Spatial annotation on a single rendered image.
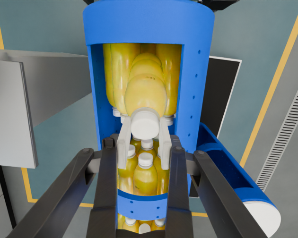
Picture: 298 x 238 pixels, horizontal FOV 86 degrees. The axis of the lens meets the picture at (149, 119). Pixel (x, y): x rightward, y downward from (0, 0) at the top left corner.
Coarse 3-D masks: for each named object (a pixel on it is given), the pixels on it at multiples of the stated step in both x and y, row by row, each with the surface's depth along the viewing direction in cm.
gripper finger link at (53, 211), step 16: (80, 160) 12; (64, 176) 11; (80, 176) 11; (48, 192) 9; (64, 192) 9; (80, 192) 11; (32, 208) 8; (48, 208) 8; (64, 208) 9; (32, 224) 8; (48, 224) 8; (64, 224) 9
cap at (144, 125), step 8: (144, 112) 21; (152, 112) 21; (136, 120) 20; (144, 120) 20; (152, 120) 20; (136, 128) 21; (144, 128) 21; (152, 128) 21; (136, 136) 22; (144, 136) 22; (152, 136) 22
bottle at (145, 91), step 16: (144, 64) 29; (160, 64) 32; (128, 80) 28; (144, 80) 24; (160, 80) 26; (128, 96) 23; (144, 96) 22; (160, 96) 23; (128, 112) 23; (160, 112) 23
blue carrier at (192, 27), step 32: (128, 0) 24; (160, 0) 24; (96, 32) 28; (128, 32) 25; (160, 32) 25; (192, 32) 27; (96, 64) 41; (192, 64) 29; (96, 96) 42; (192, 96) 32; (96, 128) 44; (192, 128) 35
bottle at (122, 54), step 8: (112, 48) 35; (120, 48) 34; (128, 48) 34; (136, 48) 35; (112, 56) 36; (120, 56) 35; (128, 56) 35; (112, 64) 37; (120, 64) 35; (128, 64) 35; (112, 72) 38; (120, 72) 36; (128, 72) 36; (120, 80) 37; (120, 88) 38; (120, 96) 38; (120, 104) 39; (120, 112) 41
